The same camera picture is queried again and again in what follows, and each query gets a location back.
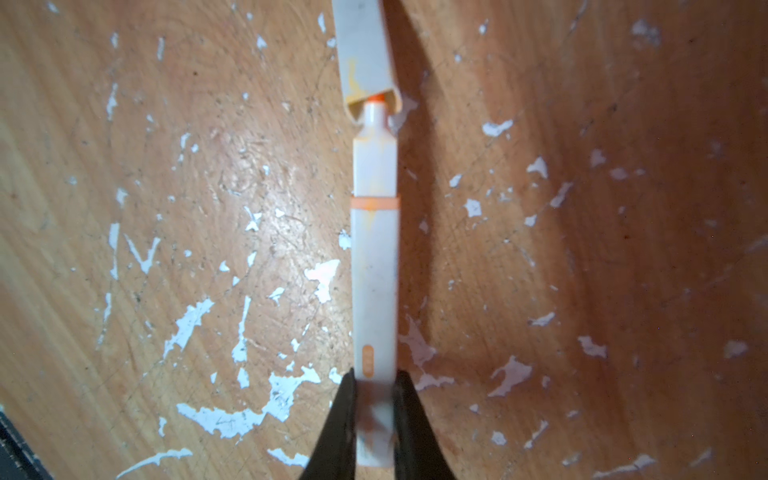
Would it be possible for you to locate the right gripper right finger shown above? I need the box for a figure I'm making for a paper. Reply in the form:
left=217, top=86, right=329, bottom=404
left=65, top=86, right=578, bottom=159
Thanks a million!
left=393, top=370, right=455, bottom=480

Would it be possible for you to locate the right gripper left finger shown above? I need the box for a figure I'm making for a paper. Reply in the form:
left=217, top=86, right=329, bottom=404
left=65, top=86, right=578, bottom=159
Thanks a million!
left=299, top=369, right=357, bottom=480

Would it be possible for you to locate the white pen orange tip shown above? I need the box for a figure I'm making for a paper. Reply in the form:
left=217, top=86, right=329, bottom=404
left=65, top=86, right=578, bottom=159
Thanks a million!
left=350, top=94, right=400, bottom=468

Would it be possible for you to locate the white orange marker cap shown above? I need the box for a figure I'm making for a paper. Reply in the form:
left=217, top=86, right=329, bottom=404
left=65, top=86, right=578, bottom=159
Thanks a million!
left=332, top=0, right=403, bottom=125

